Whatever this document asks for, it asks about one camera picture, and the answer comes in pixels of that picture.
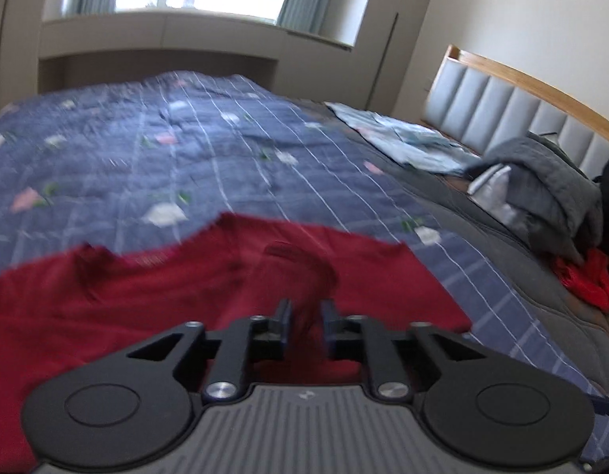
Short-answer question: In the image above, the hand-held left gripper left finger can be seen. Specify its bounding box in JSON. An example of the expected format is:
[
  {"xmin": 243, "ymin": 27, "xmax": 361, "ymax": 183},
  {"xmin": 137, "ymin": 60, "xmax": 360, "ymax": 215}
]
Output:
[{"xmin": 128, "ymin": 299, "xmax": 294, "ymax": 401}]

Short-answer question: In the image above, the red shirt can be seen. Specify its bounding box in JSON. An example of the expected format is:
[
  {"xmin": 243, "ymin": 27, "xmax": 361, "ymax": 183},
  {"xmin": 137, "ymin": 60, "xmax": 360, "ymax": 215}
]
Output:
[{"xmin": 0, "ymin": 212, "xmax": 473, "ymax": 474}]

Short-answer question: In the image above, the grey padded jacket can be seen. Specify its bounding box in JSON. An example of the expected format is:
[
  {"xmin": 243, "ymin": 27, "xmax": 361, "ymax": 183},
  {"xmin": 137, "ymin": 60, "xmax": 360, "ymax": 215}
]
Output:
[{"xmin": 465, "ymin": 133, "xmax": 604, "ymax": 265}]

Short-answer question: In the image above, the beige window cabinet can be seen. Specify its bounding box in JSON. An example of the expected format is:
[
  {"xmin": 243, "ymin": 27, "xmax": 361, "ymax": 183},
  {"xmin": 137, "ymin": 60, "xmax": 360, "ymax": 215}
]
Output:
[{"xmin": 38, "ymin": 7, "xmax": 355, "ymax": 94}]

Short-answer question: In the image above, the bright red cloth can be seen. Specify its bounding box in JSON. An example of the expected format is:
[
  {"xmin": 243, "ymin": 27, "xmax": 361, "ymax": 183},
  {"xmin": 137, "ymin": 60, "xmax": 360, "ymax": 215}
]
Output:
[{"xmin": 551, "ymin": 249, "xmax": 609, "ymax": 314}]

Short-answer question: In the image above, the light blue folded cloth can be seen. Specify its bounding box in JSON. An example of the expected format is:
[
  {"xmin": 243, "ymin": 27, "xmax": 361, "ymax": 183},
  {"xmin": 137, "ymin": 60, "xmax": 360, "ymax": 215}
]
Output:
[{"xmin": 324, "ymin": 101, "xmax": 483, "ymax": 176}]

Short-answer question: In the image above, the blue checked floral quilt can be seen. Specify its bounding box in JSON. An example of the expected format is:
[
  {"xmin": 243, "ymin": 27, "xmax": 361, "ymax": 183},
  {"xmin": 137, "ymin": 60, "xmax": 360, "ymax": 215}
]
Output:
[{"xmin": 0, "ymin": 71, "xmax": 609, "ymax": 465}]

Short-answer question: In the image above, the grey padded wooden headboard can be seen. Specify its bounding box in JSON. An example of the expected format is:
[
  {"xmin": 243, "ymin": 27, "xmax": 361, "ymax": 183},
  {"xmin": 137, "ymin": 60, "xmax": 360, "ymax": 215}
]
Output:
[{"xmin": 420, "ymin": 44, "xmax": 609, "ymax": 181}]

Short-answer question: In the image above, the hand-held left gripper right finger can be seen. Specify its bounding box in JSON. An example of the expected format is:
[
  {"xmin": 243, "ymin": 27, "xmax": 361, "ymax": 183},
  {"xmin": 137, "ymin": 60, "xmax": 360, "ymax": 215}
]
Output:
[{"xmin": 320, "ymin": 299, "xmax": 483, "ymax": 401}]

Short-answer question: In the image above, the beige wardrobe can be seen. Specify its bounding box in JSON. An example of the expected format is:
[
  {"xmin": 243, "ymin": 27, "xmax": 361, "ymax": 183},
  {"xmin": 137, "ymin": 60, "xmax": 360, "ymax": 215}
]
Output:
[{"xmin": 280, "ymin": 0, "xmax": 441, "ymax": 109}]

